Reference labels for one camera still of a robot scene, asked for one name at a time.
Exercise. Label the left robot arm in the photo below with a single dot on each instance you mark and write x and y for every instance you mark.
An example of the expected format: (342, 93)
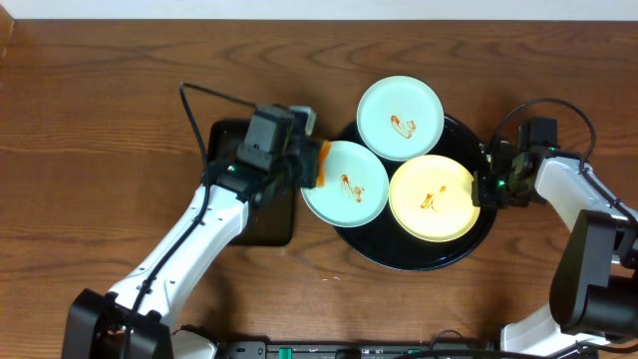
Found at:
(136, 318)

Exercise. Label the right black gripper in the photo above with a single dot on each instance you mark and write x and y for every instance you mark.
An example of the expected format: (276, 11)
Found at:
(482, 188)

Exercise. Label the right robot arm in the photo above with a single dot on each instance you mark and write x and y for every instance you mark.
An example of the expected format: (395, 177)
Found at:
(589, 308)

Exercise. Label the light blue plate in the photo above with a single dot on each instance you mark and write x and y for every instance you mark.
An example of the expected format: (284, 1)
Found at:
(399, 118)
(355, 189)

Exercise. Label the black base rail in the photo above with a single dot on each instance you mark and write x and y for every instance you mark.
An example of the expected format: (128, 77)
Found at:
(314, 350)

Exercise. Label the orange green scrub sponge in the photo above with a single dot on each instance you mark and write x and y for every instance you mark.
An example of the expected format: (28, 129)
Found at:
(323, 154)

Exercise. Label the black rectangular tray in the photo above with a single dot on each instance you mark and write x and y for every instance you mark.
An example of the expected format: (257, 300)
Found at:
(271, 225)

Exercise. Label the yellow plate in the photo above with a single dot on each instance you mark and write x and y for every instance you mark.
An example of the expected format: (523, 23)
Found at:
(431, 198)

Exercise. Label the light blue plate top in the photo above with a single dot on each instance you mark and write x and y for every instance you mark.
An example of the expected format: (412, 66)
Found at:
(399, 118)

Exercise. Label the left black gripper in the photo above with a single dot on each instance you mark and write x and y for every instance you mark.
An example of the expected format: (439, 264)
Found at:
(307, 163)

